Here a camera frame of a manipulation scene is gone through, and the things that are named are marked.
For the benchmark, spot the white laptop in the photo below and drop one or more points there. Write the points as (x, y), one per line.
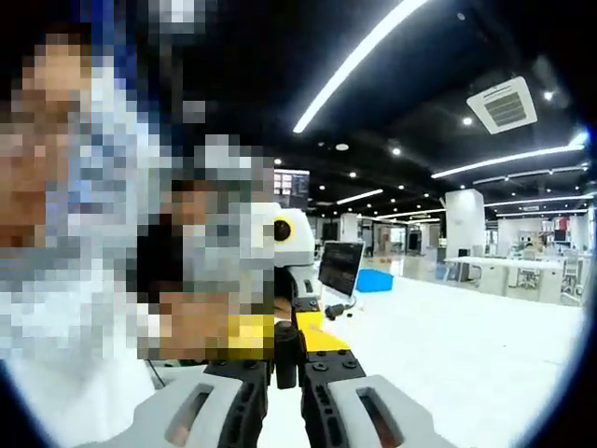
(342, 268)

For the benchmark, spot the ceiling air conditioner vent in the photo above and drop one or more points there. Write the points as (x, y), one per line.
(503, 105)

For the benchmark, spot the blue plastic box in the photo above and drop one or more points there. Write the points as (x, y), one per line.
(374, 280)

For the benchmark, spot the long straight ceiling light strip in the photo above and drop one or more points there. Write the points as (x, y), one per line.
(354, 60)

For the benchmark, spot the wall-mounted display screen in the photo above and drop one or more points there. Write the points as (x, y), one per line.
(291, 186)

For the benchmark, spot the curved ceiling light strip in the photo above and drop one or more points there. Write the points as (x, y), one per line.
(508, 158)

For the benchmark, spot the row of white office desks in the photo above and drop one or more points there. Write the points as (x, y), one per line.
(508, 270)

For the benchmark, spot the black power adapter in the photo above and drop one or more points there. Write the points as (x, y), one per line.
(335, 310)

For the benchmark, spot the black lipstick cap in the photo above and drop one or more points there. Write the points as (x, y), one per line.
(285, 338)

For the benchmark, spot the person's white shirt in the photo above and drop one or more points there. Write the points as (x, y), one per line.
(70, 401)

